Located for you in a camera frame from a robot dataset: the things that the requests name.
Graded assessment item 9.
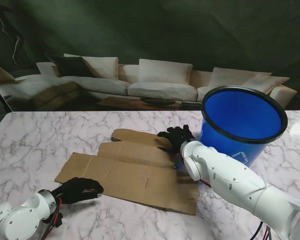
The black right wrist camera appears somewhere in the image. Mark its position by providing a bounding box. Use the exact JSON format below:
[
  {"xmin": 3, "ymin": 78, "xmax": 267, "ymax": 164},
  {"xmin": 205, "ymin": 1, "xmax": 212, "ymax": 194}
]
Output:
[{"xmin": 173, "ymin": 159, "xmax": 186, "ymax": 172}]

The brown cardboard box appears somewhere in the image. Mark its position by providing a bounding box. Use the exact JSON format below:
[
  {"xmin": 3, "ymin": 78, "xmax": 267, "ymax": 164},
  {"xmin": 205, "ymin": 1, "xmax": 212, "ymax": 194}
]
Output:
[{"xmin": 54, "ymin": 128, "xmax": 200, "ymax": 216}]

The red black right arm cable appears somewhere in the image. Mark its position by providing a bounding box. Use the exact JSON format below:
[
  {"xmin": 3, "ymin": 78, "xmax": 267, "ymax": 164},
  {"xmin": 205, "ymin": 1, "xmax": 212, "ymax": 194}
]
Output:
[{"xmin": 178, "ymin": 153, "xmax": 275, "ymax": 240}]

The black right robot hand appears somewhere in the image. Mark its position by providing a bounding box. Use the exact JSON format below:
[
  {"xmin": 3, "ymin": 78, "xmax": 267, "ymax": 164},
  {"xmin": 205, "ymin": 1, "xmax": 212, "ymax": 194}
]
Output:
[{"xmin": 156, "ymin": 126, "xmax": 196, "ymax": 155}]

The red black arm cable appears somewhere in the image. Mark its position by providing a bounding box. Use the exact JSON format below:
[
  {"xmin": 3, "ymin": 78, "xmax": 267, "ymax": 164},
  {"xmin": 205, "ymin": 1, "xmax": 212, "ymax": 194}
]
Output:
[
  {"xmin": 40, "ymin": 196, "xmax": 64, "ymax": 240},
  {"xmin": 178, "ymin": 153, "xmax": 275, "ymax": 240}
]

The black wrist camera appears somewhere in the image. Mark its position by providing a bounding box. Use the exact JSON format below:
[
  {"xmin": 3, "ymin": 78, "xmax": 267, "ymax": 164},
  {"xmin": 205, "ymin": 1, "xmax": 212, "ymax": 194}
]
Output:
[
  {"xmin": 43, "ymin": 211, "xmax": 64, "ymax": 228},
  {"xmin": 173, "ymin": 159, "xmax": 186, "ymax": 172}
]

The printed sofa backdrop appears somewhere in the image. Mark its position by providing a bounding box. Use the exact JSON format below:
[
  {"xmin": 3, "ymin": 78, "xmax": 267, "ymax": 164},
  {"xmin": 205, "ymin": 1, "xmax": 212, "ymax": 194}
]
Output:
[{"xmin": 0, "ymin": 0, "xmax": 300, "ymax": 112}]

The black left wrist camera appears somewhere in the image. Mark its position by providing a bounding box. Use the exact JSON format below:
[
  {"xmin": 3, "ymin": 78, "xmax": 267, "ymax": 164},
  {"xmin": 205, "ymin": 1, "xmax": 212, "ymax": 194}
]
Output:
[{"xmin": 43, "ymin": 211, "xmax": 64, "ymax": 228}]

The red black left arm cable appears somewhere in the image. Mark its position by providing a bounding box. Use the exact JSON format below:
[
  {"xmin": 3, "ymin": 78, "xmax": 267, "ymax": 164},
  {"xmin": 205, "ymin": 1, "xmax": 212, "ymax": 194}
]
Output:
[{"xmin": 40, "ymin": 196, "xmax": 64, "ymax": 240}]

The blue recycling bin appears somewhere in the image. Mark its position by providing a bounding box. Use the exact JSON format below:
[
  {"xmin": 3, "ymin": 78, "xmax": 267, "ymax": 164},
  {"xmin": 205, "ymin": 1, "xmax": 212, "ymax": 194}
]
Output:
[{"xmin": 199, "ymin": 85, "xmax": 289, "ymax": 169}]

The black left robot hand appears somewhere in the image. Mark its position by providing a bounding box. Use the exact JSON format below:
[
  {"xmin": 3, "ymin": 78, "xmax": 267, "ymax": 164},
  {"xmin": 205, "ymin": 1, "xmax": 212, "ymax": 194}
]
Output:
[{"xmin": 51, "ymin": 176, "xmax": 105, "ymax": 205}]

